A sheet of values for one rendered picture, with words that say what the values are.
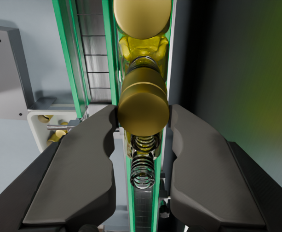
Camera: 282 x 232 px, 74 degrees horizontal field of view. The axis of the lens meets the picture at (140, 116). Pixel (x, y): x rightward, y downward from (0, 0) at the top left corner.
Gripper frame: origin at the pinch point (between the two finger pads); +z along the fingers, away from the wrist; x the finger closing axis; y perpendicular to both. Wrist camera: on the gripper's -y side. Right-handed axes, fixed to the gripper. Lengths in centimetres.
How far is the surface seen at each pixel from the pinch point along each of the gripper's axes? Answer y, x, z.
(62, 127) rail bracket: 16.8, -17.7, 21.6
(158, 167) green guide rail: 28.4, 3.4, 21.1
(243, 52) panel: -0.6, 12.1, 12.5
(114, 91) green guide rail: 8.3, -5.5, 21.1
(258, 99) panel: 2.8, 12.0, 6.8
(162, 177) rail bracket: 40.2, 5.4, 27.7
